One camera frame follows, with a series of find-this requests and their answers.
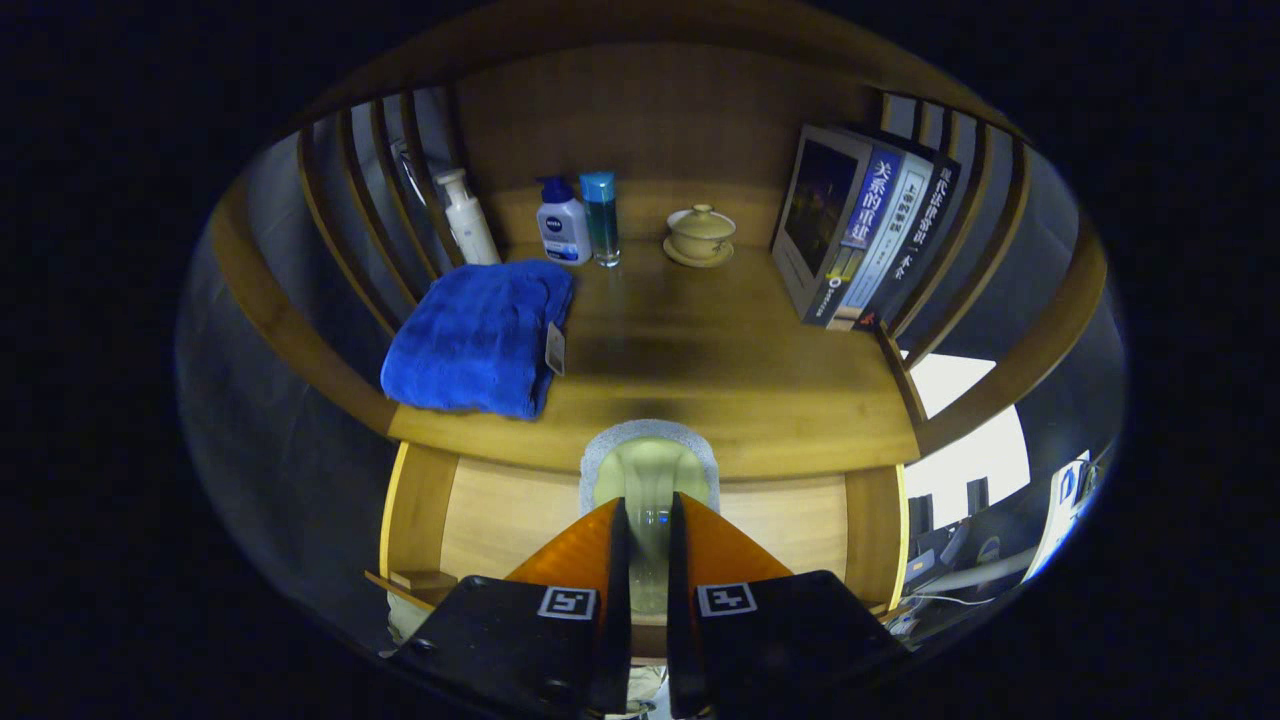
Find teal bottle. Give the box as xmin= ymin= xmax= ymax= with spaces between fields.
xmin=579 ymin=171 xmax=621 ymax=268

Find blue folded towel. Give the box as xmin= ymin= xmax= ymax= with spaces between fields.
xmin=380 ymin=259 xmax=576 ymax=421

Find white side cabinet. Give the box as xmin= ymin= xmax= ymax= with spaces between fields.
xmin=900 ymin=352 xmax=1031 ymax=501

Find green scrub brush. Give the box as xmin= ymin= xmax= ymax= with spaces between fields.
xmin=580 ymin=419 xmax=721 ymax=616

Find white pump bottle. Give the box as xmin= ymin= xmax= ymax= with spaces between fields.
xmin=435 ymin=168 xmax=502 ymax=267

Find wooden countertop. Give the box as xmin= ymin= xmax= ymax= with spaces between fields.
xmin=385 ymin=180 xmax=921 ymax=481

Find book with white spine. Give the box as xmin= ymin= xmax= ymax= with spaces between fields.
xmin=830 ymin=150 xmax=936 ymax=333

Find white desk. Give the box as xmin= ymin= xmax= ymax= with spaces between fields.
xmin=1025 ymin=450 xmax=1096 ymax=581

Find white bottle with blue cap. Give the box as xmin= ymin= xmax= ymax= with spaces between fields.
xmin=535 ymin=176 xmax=593 ymax=266

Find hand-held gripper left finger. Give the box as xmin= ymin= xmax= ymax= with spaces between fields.
xmin=385 ymin=495 xmax=633 ymax=720

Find book with blue spine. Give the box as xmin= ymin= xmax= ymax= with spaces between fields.
xmin=771 ymin=124 xmax=904 ymax=329

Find wooden cabinet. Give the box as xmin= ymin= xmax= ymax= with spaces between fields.
xmin=205 ymin=0 xmax=1111 ymax=471

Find wooden drawer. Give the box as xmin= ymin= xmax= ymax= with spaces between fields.
xmin=365 ymin=440 xmax=911 ymax=661

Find beige lidded tea cup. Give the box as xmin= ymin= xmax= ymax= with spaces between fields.
xmin=663 ymin=204 xmax=738 ymax=269

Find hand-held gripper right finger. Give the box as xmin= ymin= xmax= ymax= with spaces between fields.
xmin=667 ymin=490 xmax=911 ymax=720

